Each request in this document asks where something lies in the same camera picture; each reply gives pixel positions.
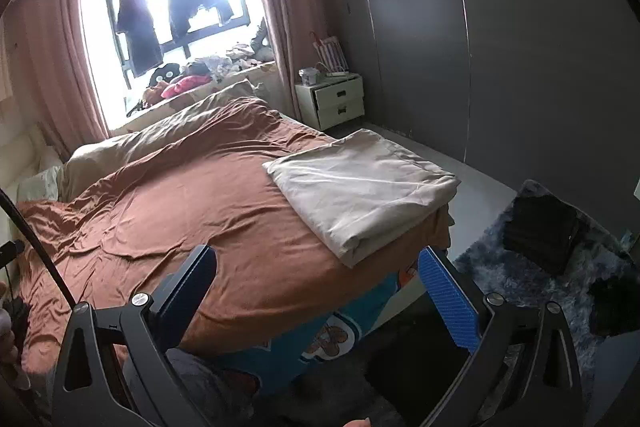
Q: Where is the black cable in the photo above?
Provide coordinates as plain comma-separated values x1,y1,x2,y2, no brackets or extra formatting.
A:
0,187,78,308

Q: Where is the pink plush toy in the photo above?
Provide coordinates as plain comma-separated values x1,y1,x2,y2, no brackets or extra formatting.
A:
161,74,213,98

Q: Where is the brown plush toy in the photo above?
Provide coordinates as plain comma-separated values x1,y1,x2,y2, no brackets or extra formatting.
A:
142,82,168,104

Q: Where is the white nightstand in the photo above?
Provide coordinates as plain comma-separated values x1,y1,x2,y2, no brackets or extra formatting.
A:
295,72,365,132

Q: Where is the pale pillow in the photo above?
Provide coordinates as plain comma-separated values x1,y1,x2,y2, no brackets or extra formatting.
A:
17,147,66,202

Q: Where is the cream padded headboard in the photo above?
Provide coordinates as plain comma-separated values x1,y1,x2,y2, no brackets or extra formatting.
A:
0,122,46,228

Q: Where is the grey shaggy rug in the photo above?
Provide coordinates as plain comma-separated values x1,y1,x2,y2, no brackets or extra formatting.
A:
452,179,640,427

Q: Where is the teal cartoon bed sheet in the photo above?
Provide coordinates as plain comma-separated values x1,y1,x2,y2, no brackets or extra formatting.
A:
210,252,431,398

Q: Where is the beige jacket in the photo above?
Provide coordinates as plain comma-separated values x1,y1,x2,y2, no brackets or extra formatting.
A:
262,128,461,269

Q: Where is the person's left hand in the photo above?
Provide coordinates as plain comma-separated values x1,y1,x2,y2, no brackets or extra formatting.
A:
0,307,23,385

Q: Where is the person's leg in patterned pants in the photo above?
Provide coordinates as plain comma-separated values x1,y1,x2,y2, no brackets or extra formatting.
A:
120,349,261,427

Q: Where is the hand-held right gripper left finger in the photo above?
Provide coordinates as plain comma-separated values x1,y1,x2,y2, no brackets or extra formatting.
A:
50,244,218,427

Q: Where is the grey plush toy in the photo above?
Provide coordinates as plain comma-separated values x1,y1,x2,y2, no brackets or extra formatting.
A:
250,17,275,60

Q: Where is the black folded garment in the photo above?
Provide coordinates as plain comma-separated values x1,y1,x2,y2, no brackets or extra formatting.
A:
502,194,583,275

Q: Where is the grey wardrobe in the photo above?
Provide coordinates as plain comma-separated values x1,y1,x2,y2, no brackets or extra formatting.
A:
315,0,640,228

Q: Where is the pink curtain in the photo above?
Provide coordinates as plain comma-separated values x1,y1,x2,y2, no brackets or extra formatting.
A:
0,0,113,158
247,0,331,122

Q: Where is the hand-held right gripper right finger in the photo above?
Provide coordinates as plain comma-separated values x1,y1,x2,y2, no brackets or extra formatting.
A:
417,246,586,427

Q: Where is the bed with brown blanket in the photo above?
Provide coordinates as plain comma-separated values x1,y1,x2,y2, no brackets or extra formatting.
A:
17,97,451,373

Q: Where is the black plush toy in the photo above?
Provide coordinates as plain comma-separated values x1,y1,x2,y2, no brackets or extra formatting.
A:
150,63,182,84

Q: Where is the beige duvet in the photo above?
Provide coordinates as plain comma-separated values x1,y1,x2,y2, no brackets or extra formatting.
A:
62,79,286,202

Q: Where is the black crumpled garment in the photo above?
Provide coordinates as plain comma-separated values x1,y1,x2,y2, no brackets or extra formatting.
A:
587,277,640,338

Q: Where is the pile of mixed clothes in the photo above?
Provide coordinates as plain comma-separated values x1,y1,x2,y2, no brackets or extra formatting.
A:
185,42,263,80

